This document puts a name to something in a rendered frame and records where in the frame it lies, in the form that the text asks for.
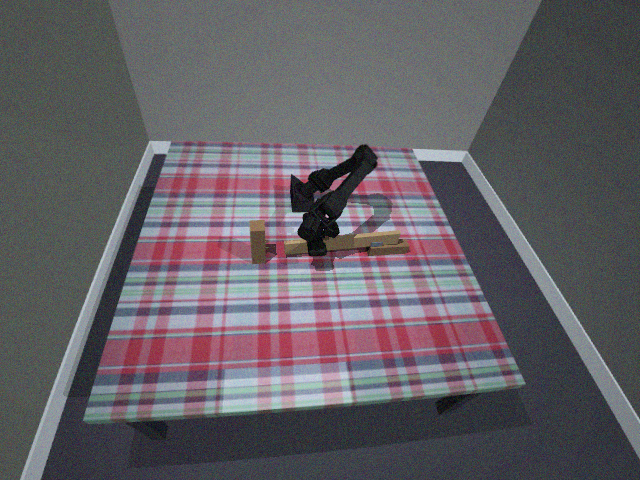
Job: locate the long brown wooden plank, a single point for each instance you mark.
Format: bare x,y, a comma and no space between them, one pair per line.
345,241

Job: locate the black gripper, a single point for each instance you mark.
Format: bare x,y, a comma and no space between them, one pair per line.
316,247

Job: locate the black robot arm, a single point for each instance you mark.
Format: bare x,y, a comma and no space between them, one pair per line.
362,163

